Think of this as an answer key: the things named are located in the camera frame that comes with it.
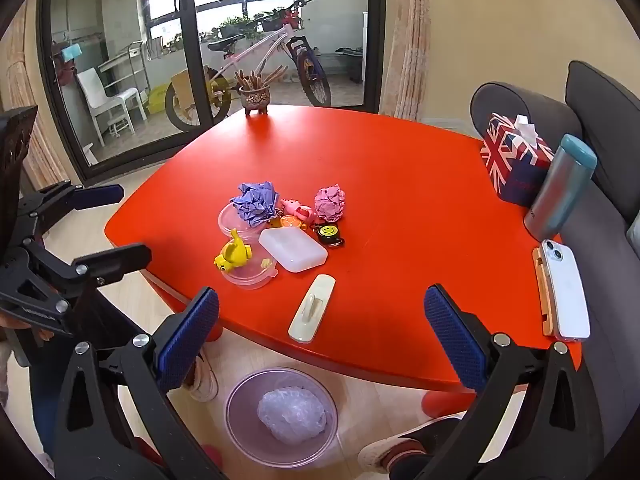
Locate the person's left hand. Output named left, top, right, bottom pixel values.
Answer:
left=0, top=310, right=54, bottom=343

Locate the clear plastic bag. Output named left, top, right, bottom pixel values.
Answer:
left=256, top=386, right=328, bottom=445

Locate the grey sofa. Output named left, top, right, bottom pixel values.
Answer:
left=470, top=60, right=640, bottom=461

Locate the white smartphone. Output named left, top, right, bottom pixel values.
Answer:
left=540, top=239, right=592, bottom=342

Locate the clear round plastic container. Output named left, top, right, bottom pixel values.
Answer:
left=218, top=200, right=266, bottom=238

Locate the pink translucent waste bin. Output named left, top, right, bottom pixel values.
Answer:
left=224, top=367, right=339, bottom=470

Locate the red table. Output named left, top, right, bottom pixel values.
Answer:
left=104, top=105, right=583, bottom=418

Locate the dark low shelf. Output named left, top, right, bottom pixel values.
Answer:
left=335, top=47, right=363, bottom=83

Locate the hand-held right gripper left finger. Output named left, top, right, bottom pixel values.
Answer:
left=52, top=287, right=226, bottom=480

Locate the cream adhesive wall hook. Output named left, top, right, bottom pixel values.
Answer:
left=288, top=274, right=336, bottom=344

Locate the black sliding glass door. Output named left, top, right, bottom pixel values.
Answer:
left=37, top=0, right=388, bottom=186

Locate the cardboard box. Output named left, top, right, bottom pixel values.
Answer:
left=171, top=71, right=211, bottom=116

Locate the beige patterned curtain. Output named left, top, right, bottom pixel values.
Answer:
left=0, top=0, right=71, bottom=193
left=378, top=0, right=433, bottom=121

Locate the blue thermos bottle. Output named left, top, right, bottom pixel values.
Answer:
left=523, top=133, right=598, bottom=242

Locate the row of potted plants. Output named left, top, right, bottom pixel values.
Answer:
left=200, top=7, right=301, bottom=43

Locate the white plastic chair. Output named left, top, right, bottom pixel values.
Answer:
left=76, top=67, right=148, bottom=148

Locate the black and white shoe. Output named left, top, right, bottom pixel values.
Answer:
left=357, top=415, right=466, bottom=476

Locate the purple paper ball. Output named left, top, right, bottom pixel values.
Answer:
left=231, top=181, right=281, bottom=228

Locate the yellow basin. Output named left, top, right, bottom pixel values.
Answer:
left=147, top=84, right=173, bottom=113

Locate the clear round plastic lid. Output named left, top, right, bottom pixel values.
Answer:
left=220, top=240, right=279, bottom=290

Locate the pink paper ball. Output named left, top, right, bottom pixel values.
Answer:
left=314, top=185, right=347, bottom=223

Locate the flag print tissue box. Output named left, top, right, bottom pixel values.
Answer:
left=480, top=112, right=556, bottom=208

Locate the blue cloth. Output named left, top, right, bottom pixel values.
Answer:
left=52, top=42, right=83, bottom=66

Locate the pink pig keychain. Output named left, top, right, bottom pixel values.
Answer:
left=279, top=198, right=316, bottom=223

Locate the grey sofa cushion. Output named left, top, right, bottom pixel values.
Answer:
left=565, top=60, right=640, bottom=226

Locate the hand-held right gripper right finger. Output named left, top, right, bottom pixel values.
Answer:
left=415, top=284, right=606, bottom=480

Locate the wooden phone stand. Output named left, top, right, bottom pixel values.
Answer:
left=531, top=246, right=556, bottom=337

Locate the brown pot with dried stalks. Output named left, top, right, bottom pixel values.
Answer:
left=234, top=66, right=288, bottom=117

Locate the white metal rack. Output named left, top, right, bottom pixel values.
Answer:
left=97, top=40, right=151, bottom=106

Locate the black smiley face keychain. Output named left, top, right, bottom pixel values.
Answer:
left=312, top=222, right=346, bottom=250

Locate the white bicycle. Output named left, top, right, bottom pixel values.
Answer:
left=164, top=0, right=333, bottom=133

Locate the white plastic box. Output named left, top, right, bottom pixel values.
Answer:
left=258, top=226, right=329, bottom=274

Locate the yellow toy figure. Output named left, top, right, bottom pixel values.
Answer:
left=214, top=228, right=252, bottom=272

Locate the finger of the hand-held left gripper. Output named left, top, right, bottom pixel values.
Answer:
left=22, top=242, right=152, bottom=311
left=17, top=182, right=125, bottom=241

